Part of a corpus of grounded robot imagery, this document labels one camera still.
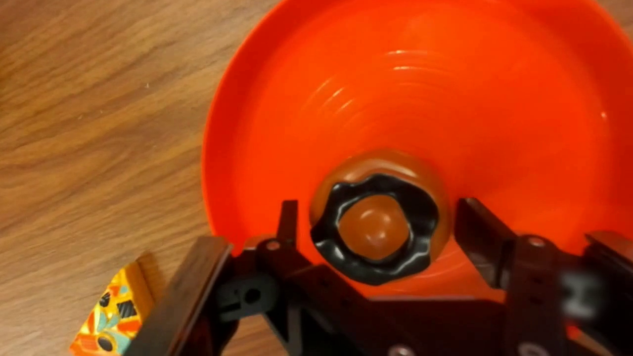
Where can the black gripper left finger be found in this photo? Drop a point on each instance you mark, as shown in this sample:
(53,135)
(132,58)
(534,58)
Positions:
(197,290)

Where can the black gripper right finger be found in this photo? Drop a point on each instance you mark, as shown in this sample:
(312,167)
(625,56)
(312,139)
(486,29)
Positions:
(540,290)

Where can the chocolate glazed toy donut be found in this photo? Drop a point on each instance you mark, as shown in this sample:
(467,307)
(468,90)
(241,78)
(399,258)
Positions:
(376,228)

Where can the orange plastic plate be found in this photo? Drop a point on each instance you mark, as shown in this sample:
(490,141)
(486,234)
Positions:
(461,100)

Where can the toy pizza slice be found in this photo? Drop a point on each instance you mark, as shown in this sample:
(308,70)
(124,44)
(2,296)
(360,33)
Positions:
(110,317)

